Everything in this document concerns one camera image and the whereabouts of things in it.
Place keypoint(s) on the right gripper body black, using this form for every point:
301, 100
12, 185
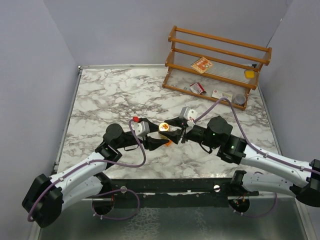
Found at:
197, 134

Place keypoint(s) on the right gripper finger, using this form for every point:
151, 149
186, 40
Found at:
176, 122
175, 136

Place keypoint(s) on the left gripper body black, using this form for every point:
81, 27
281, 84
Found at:
144, 140

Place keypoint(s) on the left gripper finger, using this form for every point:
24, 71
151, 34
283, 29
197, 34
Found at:
153, 143
152, 126

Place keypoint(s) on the clear pill bottle gold lid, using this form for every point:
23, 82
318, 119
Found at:
163, 127

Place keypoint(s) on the orange pill organizer box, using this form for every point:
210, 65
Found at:
169, 143

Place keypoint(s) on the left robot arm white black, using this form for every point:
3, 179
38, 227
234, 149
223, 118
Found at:
48, 196

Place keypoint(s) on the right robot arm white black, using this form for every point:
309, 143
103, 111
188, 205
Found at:
296, 178

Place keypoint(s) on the red white torn packet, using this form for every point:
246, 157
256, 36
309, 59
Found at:
197, 88

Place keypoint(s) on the white red medicine box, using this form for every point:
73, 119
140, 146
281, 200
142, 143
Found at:
221, 94

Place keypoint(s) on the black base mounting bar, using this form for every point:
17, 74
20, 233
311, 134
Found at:
169, 193

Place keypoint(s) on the clear round jar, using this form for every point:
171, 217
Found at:
239, 99

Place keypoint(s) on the orange spiral notebook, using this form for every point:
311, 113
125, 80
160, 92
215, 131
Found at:
201, 65

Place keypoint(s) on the wooden three-tier shelf rack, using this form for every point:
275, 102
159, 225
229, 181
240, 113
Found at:
230, 59

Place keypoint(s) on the yellow small container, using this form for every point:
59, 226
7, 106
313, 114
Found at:
249, 74

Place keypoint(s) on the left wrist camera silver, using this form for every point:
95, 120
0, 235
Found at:
141, 126

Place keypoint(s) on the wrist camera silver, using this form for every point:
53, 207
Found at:
188, 114
141, 126

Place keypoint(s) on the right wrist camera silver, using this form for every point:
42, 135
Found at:
188, 114

